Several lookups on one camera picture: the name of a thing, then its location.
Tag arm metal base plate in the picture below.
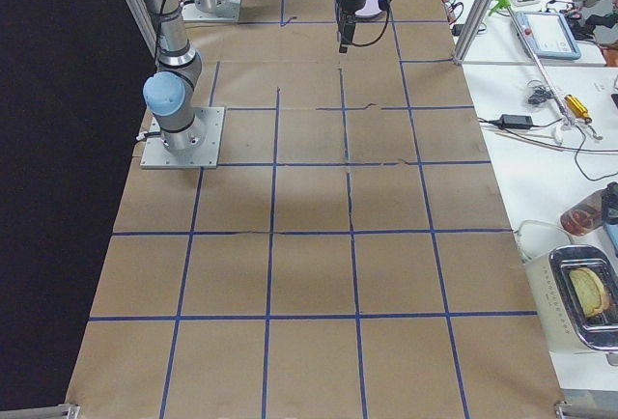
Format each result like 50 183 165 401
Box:
183 0 241 23
140 107 225 169

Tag long reacher grabber tool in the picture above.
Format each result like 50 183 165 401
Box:
488 0 603 141

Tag white toaster with bread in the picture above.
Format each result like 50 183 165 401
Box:
524 245 617 356

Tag lilac round plate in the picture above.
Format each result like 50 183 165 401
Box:
355 0 384 22

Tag aluminium frame post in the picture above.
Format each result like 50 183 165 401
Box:
452 0 491 65

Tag black power adapter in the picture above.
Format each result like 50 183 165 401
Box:
496 114 534 130

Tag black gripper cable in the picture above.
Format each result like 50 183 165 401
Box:
351 0 393 47

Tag blue teach pendant tablet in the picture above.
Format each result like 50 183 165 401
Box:
514 11 581 60

